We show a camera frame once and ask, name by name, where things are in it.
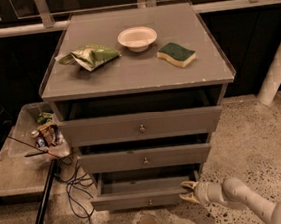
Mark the grey middle drawer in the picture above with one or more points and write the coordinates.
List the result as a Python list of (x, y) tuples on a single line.
[(144, 154)]

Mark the snack packages in bin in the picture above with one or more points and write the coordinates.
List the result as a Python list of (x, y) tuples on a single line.
[(46, 133)]

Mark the black metal bar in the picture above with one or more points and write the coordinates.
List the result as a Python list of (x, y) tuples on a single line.
[(46, 193)]

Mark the grey bottom drawer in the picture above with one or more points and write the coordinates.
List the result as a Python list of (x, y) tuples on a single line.
[(141, 188)]

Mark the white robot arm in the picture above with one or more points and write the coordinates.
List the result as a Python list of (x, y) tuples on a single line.
[(233, 193)]

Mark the white diagonal pipe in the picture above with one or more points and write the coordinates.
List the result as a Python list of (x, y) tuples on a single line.
[(272, 81)]

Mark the green chip bag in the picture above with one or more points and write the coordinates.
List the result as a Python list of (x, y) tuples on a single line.
[(89, 56)]

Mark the metal window railing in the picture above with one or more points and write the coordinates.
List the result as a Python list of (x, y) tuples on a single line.
[(129, 8)]

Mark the grey drawer cabinet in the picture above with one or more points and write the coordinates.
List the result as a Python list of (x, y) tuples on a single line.
[(141, 72)]

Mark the white bowl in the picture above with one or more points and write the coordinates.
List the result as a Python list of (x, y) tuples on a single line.
[(137, 39)]

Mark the green yellow sponge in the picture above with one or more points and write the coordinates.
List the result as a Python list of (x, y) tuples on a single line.
[(176, 54)]

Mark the grey top drawer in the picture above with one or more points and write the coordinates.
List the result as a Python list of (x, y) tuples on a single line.
[(139, 116)]

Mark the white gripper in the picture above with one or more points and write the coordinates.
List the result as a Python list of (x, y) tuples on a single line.
[(202, 191)]

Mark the grey drawer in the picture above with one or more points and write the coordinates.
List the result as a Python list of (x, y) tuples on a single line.
[(139, 116), (141, 188), (144, 154)]

